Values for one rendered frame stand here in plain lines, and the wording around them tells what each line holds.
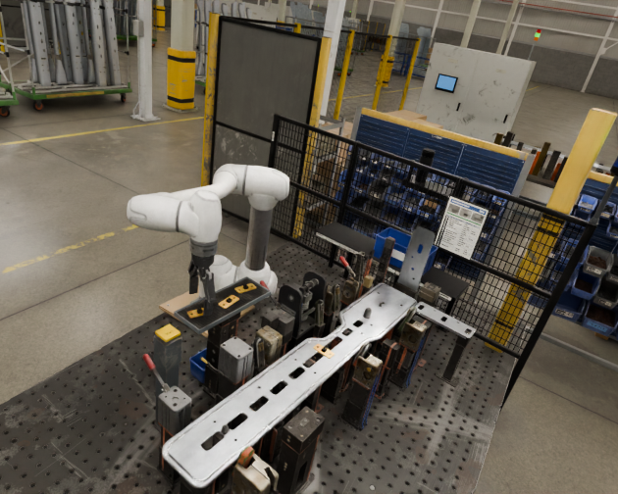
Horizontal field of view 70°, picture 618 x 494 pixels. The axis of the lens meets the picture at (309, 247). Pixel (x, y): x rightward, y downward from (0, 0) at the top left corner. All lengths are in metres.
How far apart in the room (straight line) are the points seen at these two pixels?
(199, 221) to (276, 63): 2.84
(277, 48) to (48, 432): 3.24
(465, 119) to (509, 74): 0.93
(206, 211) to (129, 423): 0.92
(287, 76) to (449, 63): 4.82
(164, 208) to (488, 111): 7.29
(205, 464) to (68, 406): 0.78
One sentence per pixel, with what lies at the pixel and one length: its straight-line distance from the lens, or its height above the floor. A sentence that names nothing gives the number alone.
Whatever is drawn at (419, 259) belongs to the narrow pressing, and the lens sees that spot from 2.28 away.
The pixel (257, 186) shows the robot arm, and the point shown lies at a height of 1.48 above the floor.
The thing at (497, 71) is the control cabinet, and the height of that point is 1.77.
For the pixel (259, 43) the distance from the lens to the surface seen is 4.22.
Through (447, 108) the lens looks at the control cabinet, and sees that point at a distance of 8.47.
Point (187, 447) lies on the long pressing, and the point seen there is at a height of 1.00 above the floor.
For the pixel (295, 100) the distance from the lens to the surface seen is 4.00.
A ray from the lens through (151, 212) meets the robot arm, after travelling 1.44.
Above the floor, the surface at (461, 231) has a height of 1.28.
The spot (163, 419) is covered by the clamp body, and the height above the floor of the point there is 0.98.
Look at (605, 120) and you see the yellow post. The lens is 2.29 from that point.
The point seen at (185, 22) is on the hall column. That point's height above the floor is 1.59.
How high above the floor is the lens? 2.18
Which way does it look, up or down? 28 degrees down
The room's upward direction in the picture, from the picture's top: 10 degrees clockwise
